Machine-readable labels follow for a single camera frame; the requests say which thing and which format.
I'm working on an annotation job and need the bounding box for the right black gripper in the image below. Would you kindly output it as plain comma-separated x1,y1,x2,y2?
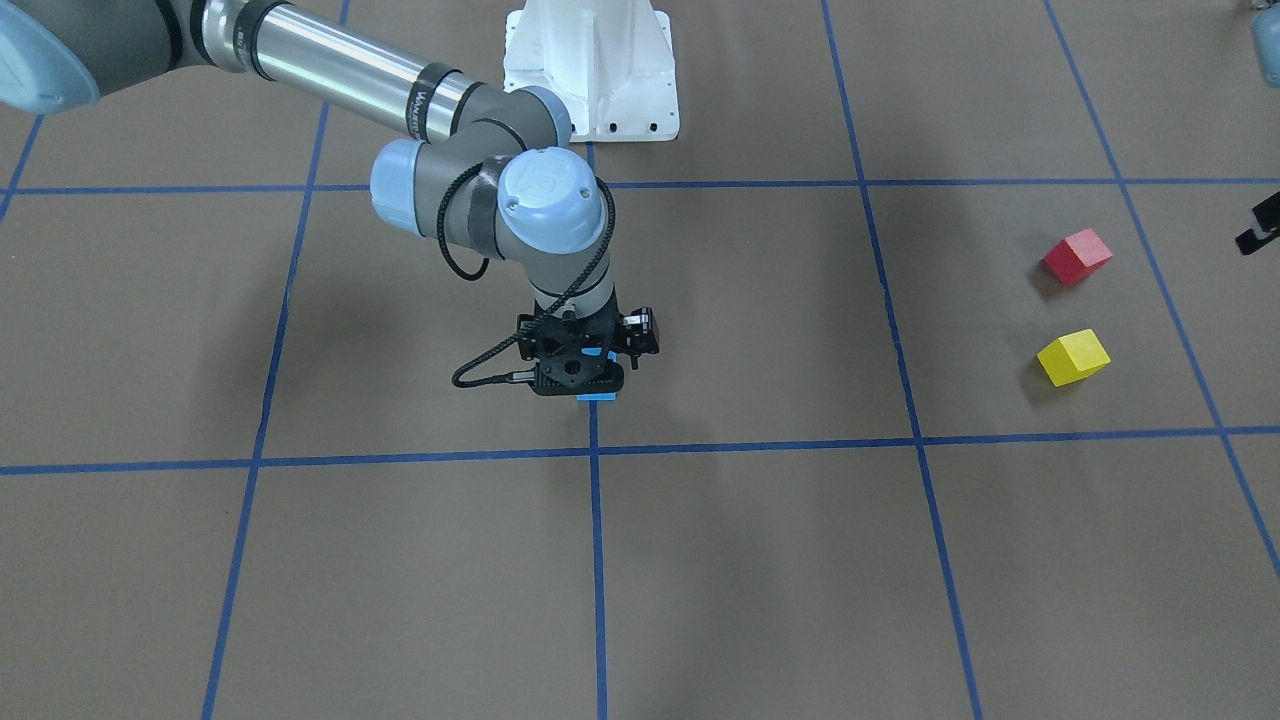
517,300,660,373

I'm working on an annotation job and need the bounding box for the blue wooden block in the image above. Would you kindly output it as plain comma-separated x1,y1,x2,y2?
576,350,625,402

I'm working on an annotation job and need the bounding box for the red wooden block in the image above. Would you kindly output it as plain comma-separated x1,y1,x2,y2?
1041,228,1114,286

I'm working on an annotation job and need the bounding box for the yellow wooden block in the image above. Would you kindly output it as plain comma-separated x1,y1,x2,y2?
1036,328,1112,387

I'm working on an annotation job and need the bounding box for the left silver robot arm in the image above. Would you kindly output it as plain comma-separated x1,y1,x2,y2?
1235,1,1279,256

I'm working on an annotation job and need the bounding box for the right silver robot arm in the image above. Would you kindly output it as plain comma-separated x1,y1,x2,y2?
1,1,660,395

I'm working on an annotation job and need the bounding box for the brown paper table cover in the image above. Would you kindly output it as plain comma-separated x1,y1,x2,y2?
1,1,1279,719

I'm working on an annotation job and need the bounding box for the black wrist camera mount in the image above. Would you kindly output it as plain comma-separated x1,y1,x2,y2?
531,354,609,396

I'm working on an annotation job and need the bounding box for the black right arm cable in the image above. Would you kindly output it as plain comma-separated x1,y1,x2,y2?
436,160,613,389

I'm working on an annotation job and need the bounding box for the white pedestal column base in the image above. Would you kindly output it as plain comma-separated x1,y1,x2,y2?
503,1,681,143

